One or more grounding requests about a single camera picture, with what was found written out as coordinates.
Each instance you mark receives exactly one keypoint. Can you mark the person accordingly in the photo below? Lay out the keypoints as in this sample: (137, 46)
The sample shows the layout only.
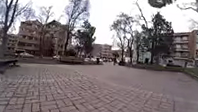
(98, 60)

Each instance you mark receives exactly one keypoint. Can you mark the distant brown building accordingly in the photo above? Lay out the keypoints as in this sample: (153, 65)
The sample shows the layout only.
(100, 50)

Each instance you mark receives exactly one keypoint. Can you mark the dark evergreen tree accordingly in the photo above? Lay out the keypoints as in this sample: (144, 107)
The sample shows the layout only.
(85, 37)
(160, 38)

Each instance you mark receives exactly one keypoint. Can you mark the red brick paved square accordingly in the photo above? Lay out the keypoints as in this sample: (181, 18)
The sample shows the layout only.
(111, 89)

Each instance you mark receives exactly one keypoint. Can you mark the brown brick building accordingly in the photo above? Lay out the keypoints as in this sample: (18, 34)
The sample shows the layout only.
(38, 37)

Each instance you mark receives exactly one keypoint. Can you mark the row of bare trees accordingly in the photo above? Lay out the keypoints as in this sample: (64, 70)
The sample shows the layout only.
(42, 21)

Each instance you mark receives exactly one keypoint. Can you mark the white car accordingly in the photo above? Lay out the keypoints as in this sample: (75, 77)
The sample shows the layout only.
(26, 55)

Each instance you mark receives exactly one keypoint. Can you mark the orange apartment building with balconies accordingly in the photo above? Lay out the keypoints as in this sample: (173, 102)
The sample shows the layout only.
(189, 48)

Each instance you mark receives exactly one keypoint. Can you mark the wooden bench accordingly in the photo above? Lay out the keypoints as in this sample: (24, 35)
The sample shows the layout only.
(4, 61)

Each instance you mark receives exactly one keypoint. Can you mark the round low planter wall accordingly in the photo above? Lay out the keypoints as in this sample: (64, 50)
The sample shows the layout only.
(71, 60)

